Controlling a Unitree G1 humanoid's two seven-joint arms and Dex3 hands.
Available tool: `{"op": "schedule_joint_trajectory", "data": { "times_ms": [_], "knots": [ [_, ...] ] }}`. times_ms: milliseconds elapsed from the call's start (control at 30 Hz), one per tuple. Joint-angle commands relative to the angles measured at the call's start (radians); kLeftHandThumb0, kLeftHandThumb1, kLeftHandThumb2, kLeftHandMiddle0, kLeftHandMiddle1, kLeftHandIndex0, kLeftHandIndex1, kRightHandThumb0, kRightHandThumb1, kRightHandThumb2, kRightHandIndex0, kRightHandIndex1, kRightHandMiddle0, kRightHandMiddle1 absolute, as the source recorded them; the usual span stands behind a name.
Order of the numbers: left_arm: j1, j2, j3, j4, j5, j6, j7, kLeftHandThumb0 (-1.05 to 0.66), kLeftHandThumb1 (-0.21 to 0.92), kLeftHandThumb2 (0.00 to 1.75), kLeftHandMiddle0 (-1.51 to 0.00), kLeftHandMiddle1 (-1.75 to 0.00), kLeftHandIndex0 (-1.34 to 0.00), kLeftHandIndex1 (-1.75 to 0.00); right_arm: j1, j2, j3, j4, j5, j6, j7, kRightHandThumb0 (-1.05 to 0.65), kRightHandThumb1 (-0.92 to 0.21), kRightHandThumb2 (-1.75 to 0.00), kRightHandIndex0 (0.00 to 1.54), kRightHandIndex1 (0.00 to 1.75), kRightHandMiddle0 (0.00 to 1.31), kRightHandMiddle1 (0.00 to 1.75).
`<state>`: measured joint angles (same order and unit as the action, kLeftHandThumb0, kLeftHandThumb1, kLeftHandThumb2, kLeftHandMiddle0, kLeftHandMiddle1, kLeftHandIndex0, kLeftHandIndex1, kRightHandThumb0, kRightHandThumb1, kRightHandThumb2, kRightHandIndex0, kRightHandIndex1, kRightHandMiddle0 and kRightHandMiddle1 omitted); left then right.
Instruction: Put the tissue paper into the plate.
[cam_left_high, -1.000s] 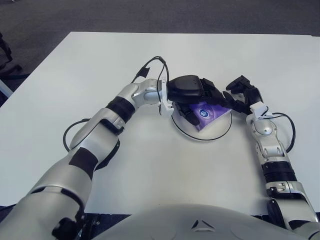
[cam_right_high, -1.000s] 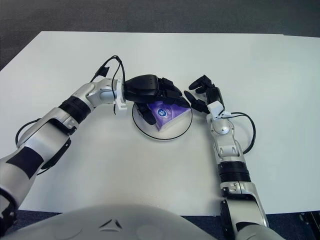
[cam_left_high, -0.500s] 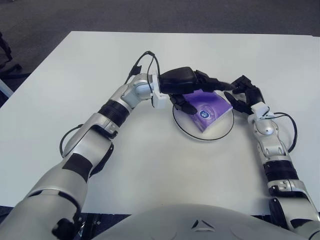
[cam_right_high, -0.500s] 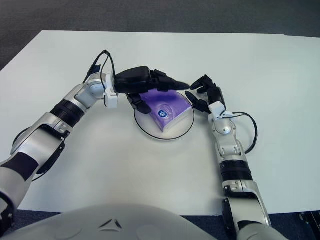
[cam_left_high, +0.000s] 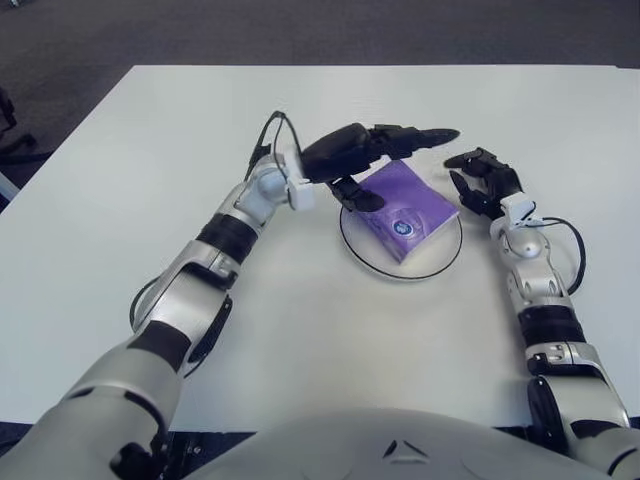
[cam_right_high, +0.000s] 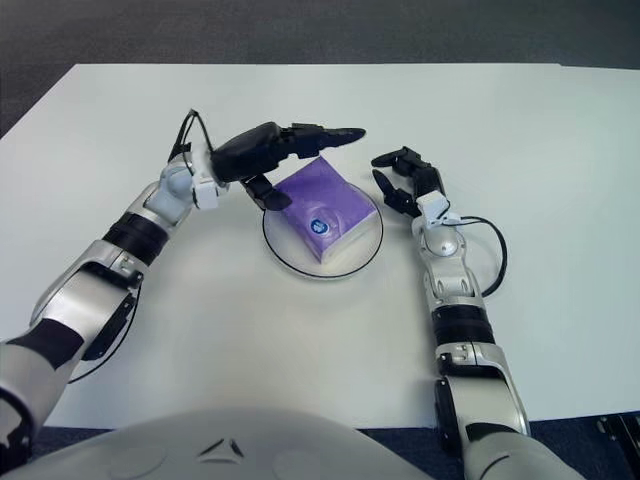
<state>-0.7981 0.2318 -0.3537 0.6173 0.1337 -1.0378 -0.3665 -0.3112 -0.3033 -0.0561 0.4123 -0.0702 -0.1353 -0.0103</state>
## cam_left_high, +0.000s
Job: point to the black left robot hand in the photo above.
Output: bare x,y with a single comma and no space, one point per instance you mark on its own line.
340,152

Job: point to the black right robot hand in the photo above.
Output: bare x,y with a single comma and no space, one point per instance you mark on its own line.
505,182

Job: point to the purple tissue paper pack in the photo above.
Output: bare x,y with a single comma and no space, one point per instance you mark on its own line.
410,210

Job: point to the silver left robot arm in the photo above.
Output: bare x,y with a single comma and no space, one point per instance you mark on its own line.
210,270

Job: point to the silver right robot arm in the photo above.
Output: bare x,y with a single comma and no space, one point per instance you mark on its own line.
530,250

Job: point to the white plate with black rim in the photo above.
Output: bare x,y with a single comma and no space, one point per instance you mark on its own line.
435,255

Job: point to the grey robot torso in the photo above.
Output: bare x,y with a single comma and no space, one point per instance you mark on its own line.
400,450

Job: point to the black chair base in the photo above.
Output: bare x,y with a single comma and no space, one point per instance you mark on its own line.
7,107

